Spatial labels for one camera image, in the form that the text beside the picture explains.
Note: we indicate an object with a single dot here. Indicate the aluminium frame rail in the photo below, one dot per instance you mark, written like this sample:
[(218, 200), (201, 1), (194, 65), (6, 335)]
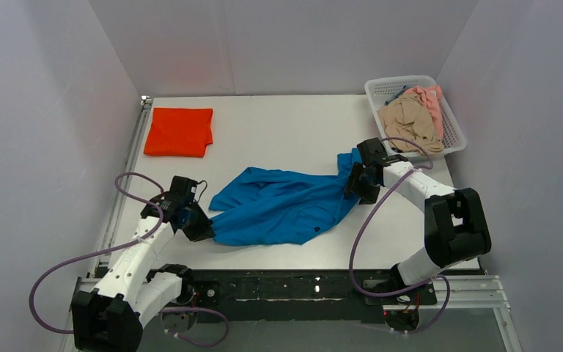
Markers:
[(485, 292)]

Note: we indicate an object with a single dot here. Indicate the beige t shirt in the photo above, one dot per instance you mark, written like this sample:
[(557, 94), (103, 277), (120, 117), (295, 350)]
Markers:
[(406, 117)]

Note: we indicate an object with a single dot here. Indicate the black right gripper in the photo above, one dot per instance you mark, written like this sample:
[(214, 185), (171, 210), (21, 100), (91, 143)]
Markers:
[(363, 180)]

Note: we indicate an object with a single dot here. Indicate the pink t shirt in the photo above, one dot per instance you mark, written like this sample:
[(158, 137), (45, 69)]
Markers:
[(430, 99)]

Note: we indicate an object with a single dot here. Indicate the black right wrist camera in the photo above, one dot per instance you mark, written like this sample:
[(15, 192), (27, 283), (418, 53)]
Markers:
[(373, 153)]

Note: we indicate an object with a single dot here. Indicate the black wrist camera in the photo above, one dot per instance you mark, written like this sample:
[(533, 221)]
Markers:
[(182, 191), (373, 153)]

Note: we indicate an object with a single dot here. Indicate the folded orange t shirt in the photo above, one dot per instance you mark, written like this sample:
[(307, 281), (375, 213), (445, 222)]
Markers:
[(179, 132)]

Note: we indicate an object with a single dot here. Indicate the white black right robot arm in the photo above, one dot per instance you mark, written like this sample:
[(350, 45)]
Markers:
[(455, 227)]

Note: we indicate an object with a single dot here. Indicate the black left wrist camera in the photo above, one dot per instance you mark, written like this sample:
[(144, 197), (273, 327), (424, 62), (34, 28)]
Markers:
[(182, 191)]

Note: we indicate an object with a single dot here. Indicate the white plastic laundry basket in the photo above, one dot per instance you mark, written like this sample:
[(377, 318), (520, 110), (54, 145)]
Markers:
[(383, 90)]

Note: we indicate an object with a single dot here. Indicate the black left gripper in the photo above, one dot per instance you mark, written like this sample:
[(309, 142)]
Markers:
[(195, 223)]

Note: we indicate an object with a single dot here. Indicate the blue t shirt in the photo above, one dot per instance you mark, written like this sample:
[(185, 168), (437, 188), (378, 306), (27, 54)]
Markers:
[(273, 206)]

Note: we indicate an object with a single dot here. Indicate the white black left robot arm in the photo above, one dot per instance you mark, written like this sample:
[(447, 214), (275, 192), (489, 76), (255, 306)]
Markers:
[(112, 316)]

